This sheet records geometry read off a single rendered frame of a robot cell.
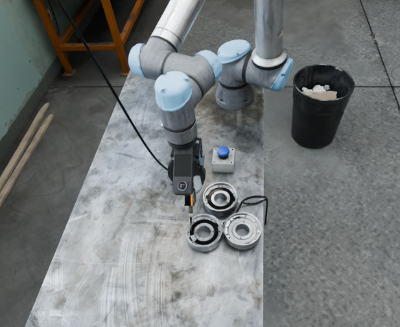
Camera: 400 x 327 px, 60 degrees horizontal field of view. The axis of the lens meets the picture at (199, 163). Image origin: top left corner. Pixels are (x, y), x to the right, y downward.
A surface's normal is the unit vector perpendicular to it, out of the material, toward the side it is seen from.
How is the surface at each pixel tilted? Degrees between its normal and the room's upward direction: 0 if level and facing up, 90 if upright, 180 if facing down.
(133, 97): 0
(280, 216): 0
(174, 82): 0
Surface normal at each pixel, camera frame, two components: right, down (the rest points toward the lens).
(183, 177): -0.12, -0.14
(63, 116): -0.09, -0.64
